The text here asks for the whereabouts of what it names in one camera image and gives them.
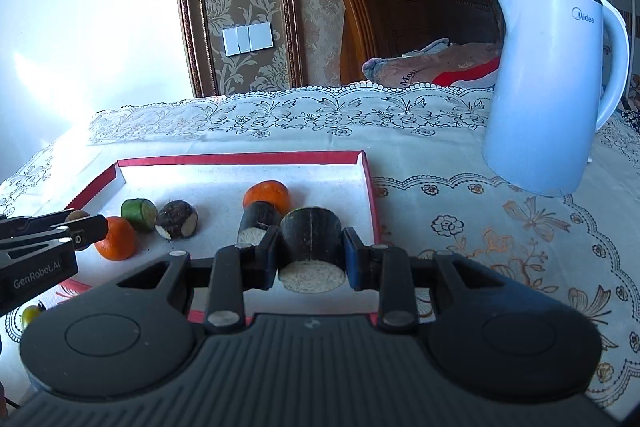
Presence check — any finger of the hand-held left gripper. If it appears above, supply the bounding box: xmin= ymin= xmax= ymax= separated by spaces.
xmin=0 ymin=214 xmax=110 ymax=258
xmin=0 ymin=209 xmax=76 ymax=239

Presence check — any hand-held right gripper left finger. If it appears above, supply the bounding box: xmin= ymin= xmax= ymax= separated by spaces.
xmin=102 ymin=227 xmax=281 ymax=334

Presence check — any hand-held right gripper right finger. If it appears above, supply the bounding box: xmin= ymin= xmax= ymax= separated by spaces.
xmin=342 ymin=227 xmax=521 ymax=334

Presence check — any orange tangerine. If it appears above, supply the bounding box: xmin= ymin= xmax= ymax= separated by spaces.
xmin=94 ymin=216 xmax=137 ymax=261
xmin=243 ymin=180 xmax=292 ymax=216

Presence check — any thick dark sugarcane piece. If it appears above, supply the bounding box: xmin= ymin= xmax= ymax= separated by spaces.
xmin=277 ymin=205 xmax=347 ymax=294

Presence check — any red cardboard box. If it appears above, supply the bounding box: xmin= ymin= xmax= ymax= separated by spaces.
xmin=59 ymin=150 xmax=383 ymax=326

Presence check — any small green yellow fruit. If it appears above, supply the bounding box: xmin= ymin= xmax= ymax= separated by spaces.
xmin=21 ymin=304 xmax=45 ymax=327

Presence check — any green cucumber piece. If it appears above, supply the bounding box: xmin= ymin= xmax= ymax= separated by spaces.
xmin=120 ymin=198 xmax=158 ymax=232

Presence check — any wooden bed headboard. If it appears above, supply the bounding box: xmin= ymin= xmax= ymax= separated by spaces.
xmin=330 ymin=0 xmax=501 ymax=86

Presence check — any light blue electric kettle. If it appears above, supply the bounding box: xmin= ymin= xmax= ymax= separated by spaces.
xmin=481 ymin=0 xmax=630 ymax=198

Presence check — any colourful patterned cloth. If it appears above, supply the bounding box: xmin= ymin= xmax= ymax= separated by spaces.
xmin=617 ymin=74 xmax=640 ymax=134

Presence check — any white wall switch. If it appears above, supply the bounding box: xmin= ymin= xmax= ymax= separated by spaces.
xmin=222 ymin=22 xmax=275 ymax=56

